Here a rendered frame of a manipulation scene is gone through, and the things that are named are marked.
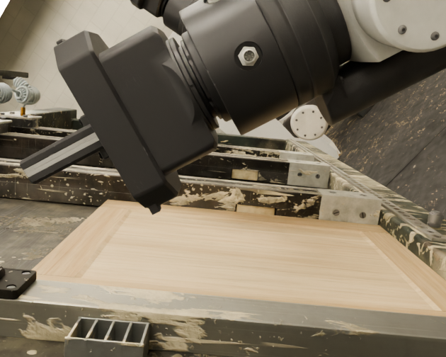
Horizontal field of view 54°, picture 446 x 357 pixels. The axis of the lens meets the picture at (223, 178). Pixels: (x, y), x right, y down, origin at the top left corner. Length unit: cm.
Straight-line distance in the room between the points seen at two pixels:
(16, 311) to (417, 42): 41
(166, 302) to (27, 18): 620
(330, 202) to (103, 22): 543
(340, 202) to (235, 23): 72
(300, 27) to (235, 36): 4
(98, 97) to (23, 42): 633
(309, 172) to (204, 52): 113
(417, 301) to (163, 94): 47
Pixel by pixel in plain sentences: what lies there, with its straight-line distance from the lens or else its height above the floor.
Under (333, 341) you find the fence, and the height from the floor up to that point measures 108.
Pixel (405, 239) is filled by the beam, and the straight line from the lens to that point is 86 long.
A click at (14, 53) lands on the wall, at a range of 668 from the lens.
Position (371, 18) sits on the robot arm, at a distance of 25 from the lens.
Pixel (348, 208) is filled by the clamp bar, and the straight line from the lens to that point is 95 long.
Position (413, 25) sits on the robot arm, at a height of 126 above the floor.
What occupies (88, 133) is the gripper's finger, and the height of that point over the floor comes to 136.
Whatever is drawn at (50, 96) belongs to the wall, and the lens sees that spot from 652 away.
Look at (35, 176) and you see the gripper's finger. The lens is 32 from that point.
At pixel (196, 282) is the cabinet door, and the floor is 119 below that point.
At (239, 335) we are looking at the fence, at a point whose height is 115.
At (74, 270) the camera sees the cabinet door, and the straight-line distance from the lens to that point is 59.
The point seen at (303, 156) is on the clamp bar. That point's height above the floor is 95.
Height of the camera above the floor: 131
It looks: 7 degrees down
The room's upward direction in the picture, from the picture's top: 52 degrees counter-clockwise
